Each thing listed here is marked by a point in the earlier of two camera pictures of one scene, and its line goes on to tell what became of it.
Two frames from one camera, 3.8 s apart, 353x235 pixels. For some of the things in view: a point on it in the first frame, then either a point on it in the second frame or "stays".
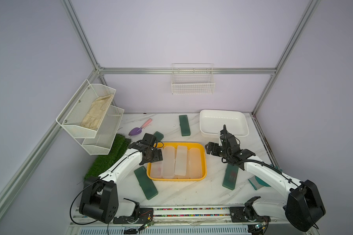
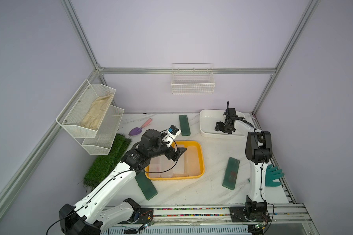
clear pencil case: (180, 168) stays
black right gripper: (215, 147) to (218, 127)
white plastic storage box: (212, 122) stays
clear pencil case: (168, 162) stays
